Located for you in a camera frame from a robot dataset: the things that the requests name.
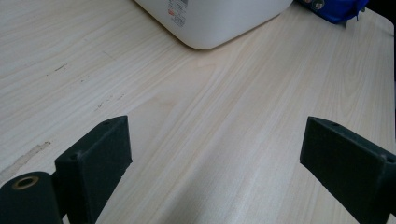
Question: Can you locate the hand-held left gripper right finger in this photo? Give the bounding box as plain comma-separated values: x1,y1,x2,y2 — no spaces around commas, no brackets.
299,116,396,224

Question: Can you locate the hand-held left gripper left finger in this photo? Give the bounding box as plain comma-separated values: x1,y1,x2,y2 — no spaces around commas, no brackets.
54,115,134,224

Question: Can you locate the blue wet wipes packet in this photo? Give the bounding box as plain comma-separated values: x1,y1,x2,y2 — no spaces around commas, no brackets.
295,0,370,25

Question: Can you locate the white plastic bin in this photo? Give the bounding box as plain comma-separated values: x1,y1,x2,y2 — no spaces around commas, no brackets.
134,0,294,51

